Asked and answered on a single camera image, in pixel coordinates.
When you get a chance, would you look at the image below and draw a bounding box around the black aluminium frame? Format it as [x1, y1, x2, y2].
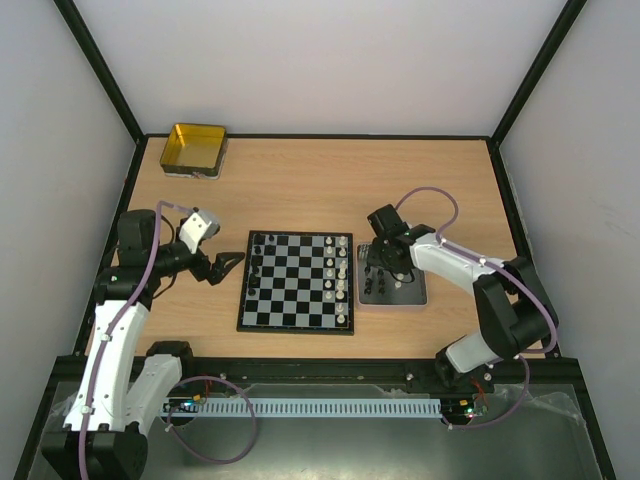
[15, 1, 615, 479]

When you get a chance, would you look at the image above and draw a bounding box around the light blue slotted cable duct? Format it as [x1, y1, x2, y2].
[160, 398, 441, 419]

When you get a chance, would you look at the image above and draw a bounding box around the white king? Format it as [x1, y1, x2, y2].
[337, 260, 348, 280]

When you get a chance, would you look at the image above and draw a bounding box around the black and silver chessboard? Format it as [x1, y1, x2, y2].
[236, 230, 355, 336]

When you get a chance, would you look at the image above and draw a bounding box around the silver foil tray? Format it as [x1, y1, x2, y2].
[355, 243, 428, 310]

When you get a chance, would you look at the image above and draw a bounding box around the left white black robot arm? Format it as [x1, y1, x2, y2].
[41, 202, 244, 479]

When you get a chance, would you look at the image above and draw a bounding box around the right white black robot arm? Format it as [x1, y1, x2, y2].
[367, 204, 557, 392]

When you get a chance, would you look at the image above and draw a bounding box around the yellow square tin box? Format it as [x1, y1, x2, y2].
[159, 123, 228, 180]

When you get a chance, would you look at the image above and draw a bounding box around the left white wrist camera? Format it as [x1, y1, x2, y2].
[178, 210, 220, 254]

